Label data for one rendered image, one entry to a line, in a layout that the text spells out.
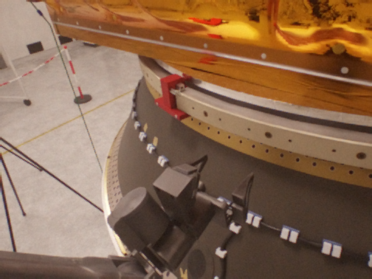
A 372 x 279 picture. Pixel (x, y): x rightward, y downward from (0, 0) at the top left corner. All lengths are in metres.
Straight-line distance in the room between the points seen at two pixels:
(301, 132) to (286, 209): 0.19
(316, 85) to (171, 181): 0.35
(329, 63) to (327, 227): 0.32
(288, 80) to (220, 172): 0.27
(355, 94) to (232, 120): 0.22
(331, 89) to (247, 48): 0.19
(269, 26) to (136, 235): 0.43
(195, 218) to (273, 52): 0.36
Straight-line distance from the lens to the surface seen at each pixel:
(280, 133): 0.55
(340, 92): 0.58
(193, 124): 0.74
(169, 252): 0.42
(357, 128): 0.59
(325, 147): 0.55
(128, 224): 0.39
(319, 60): 0.57
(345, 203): 0.64
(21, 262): 0.39
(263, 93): 0.60
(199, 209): 0.42
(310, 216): 0.65
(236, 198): 0.44
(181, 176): 0.38
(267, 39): 0.60
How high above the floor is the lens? 2.01
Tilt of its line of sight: 35 degrees down
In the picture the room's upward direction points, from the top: 6 degrees counter-clockwise
